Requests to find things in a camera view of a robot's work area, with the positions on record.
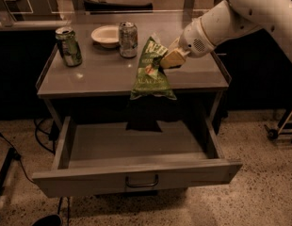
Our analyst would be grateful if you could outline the black floor cables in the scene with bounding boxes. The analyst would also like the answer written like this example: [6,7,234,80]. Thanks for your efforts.
[33,116,59,155]

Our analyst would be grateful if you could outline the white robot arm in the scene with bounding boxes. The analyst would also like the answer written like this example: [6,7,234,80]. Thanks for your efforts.
[160,0,292,69]

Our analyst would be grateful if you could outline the transparent acrylic barrier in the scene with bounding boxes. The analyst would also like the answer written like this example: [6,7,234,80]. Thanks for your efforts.
[0,0,229,28]

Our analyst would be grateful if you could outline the green jalapeno chip bag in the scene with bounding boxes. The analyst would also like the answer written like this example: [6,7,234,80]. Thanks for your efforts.
[130,37,176,100]

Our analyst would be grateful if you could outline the silver soda can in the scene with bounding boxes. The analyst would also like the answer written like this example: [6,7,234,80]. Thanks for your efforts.
[119,22,138,58]

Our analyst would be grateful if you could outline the green soda can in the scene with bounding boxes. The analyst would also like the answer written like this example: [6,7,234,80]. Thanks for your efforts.
[56,26,82,67]

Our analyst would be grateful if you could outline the white bowl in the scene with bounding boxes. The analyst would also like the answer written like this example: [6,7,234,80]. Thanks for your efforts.
[91,25,119,48]

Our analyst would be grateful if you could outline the wheeled robot base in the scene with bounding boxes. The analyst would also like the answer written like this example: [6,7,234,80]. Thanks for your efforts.
[265,105,292,143]

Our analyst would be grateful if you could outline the grey cabinet with table top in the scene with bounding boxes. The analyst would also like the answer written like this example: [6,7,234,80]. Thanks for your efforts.
[35,11,233,136]

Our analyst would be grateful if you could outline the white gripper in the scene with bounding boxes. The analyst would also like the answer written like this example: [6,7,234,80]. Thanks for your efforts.
[160,18,215,69]

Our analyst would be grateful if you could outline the metal drawer handle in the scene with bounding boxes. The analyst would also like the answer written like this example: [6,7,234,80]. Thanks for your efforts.
[125,174,159,188]

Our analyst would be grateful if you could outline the open grey top drawer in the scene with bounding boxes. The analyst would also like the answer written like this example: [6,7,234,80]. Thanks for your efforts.
[33,113,242,198]

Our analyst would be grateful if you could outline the black stand leg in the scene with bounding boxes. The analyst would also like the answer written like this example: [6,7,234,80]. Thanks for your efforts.
[0,148,21,194]

